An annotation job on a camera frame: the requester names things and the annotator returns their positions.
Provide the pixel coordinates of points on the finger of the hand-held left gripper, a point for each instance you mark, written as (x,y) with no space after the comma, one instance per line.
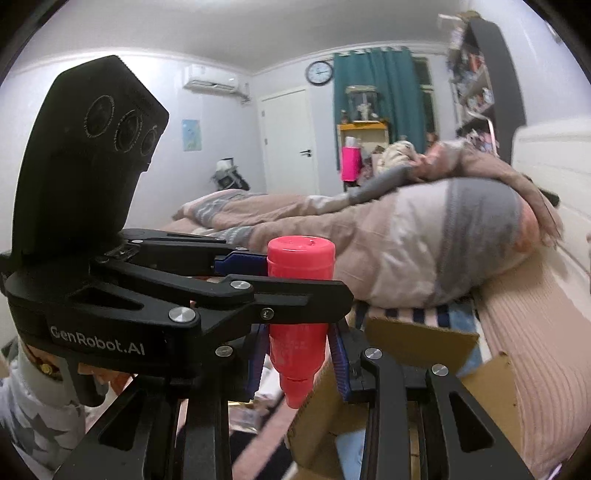
(235,264)
(300,300)

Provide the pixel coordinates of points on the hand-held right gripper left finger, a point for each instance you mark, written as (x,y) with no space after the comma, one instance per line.
(254,369)

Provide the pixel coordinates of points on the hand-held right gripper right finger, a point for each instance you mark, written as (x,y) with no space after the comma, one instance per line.
(340,369)

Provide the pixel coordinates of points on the red plastic bottle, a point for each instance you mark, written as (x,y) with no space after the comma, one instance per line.
(295,346)

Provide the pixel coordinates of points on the person's left hand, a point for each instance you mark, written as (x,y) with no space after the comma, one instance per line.
(117,383)

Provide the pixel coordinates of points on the cardboard box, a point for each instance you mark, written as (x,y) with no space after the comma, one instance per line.
(415,341)

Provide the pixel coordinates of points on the folded stroller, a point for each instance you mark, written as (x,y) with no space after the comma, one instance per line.
(228,177)

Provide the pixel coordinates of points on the pink and grey quilt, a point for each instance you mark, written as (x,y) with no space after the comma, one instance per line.
(392,240)

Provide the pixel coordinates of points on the striped blanket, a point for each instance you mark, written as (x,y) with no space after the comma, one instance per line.
(443,316)

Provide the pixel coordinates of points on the white door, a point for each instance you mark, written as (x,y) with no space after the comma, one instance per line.
(288,143)

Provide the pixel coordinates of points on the pink thermos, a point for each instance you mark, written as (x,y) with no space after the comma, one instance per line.
(351,161)

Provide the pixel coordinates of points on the white air conditioner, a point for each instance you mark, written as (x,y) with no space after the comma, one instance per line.
(210,79)

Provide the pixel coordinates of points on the beige plush toy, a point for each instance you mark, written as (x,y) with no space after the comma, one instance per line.
(397,154)

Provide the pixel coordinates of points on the yellow shelf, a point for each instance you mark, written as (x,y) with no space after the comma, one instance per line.
(364,127)

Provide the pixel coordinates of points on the glass dome display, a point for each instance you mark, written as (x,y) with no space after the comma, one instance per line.
(362,104)

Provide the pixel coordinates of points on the pink ribbed bed sheet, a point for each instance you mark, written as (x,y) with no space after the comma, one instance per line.
(545,350)

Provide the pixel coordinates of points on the teal curtain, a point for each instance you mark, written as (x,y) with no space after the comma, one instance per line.
(397,97)

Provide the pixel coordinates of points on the white headboard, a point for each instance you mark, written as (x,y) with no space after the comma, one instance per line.
(554,157)

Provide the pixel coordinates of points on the dark bookshelf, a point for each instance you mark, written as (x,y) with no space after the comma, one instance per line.
(501,78)

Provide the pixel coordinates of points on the wall poster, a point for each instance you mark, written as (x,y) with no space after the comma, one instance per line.
(192,135)

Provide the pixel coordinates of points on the round wall clock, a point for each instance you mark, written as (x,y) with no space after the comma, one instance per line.
(319,73)

